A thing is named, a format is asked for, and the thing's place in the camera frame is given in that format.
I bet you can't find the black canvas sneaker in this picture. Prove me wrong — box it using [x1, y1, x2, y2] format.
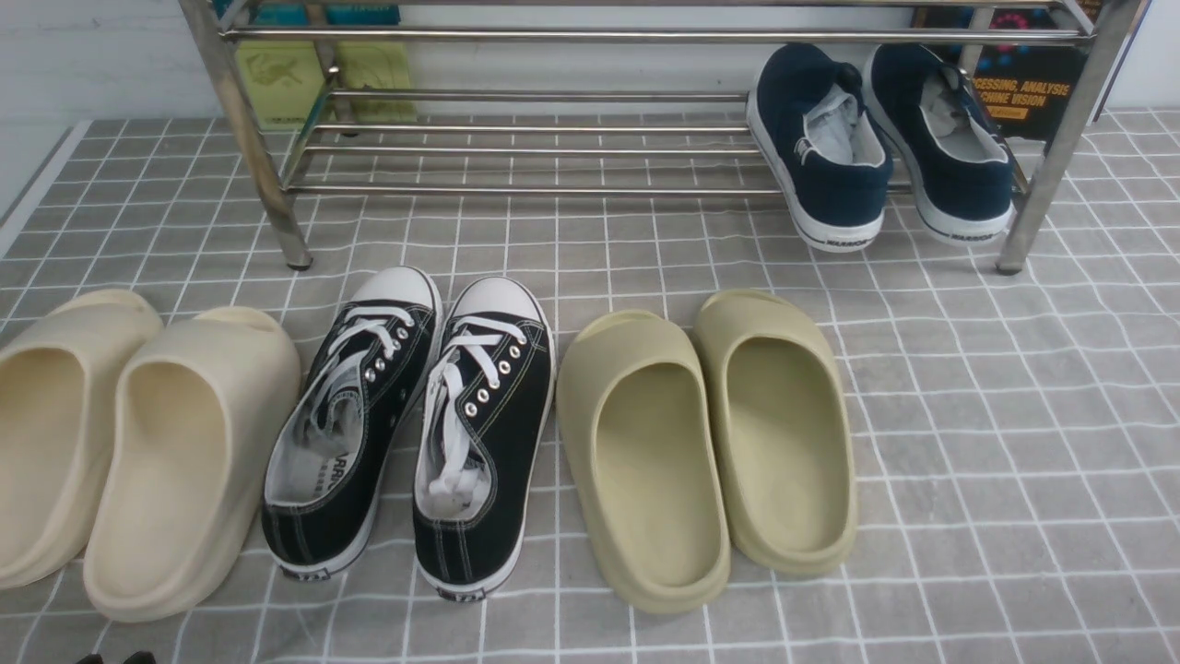
[261, 267, 443, 583]
[412, 277, 556, 601]

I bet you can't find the silver metal shoe rack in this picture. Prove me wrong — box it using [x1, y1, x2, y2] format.
[181, 1, 1148, 276]

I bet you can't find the grey checked cloth mat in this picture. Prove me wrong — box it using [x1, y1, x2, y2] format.
[4, 111, 1176, 663]

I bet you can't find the left olive foam slide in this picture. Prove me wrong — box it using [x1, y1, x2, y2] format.
[556, 310, 732, 614]

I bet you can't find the olive foam slide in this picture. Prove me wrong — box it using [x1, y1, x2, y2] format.
[691, 290, 858, 577]
[556, 310, 732, 614]

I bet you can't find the right olive foam slide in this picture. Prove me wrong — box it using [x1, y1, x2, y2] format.
[691, 290, 858, 577]

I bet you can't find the left navy slip-on shoe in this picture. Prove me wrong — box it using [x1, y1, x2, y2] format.
[746, 42, 894, 254]

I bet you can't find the navy slip-on shoe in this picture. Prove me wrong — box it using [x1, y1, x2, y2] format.
[746, 42, 894, 254]
[863, 42, 1016, 245]

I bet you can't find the right cream foam slide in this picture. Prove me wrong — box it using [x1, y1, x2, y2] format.
[83, 305, 301, 623]

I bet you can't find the cream foam slide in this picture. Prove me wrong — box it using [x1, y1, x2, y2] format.
[83, 305, 301, 623]
[1, 289, 163, 589]

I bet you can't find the yellow-green book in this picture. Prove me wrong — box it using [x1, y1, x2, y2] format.
[235, 41, 413, 131]

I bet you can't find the right navy slip-on shoe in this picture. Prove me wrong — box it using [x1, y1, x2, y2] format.
[863, 42, 1016, 245]

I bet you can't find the teal book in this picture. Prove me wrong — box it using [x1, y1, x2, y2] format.
[245, 1, 401, 27]

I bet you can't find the black image processing book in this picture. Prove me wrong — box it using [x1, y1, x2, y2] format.
[911, 7, 1087, 140]

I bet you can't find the left cream foam slide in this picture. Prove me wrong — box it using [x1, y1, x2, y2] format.
[1, 289, 163, 589]

